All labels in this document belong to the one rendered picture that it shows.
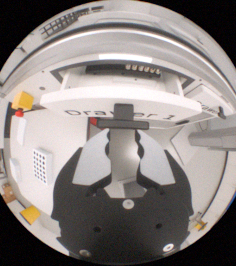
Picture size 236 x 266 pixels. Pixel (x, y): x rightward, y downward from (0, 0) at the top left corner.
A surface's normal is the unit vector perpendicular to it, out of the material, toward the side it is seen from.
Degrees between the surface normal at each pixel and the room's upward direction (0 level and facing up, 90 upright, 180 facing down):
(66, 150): 0
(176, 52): 90
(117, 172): 0
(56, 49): 90
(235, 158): 90
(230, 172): 90
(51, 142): 0
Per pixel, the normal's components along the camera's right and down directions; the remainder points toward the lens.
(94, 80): 0.02, -0.07
